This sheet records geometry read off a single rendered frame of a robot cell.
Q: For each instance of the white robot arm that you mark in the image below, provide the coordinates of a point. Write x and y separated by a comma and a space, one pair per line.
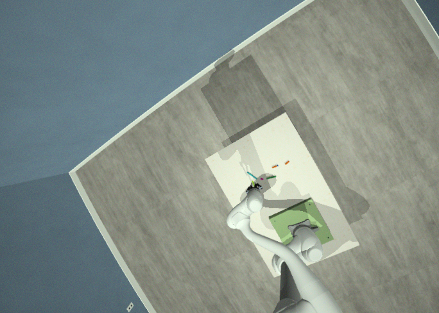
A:
295, 276

